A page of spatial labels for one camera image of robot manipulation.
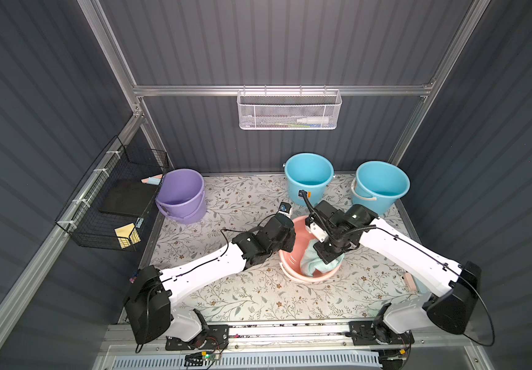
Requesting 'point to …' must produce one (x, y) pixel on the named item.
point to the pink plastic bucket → (290, 262)
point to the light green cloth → (311, 260)
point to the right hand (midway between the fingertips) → (323, 257)
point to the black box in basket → (128, 196)
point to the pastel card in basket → (153, 179)
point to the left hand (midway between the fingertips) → (293, 234)
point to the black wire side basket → (81, 219)
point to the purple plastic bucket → (181, 196)
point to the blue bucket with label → (310, 172)
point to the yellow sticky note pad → (127, 235)
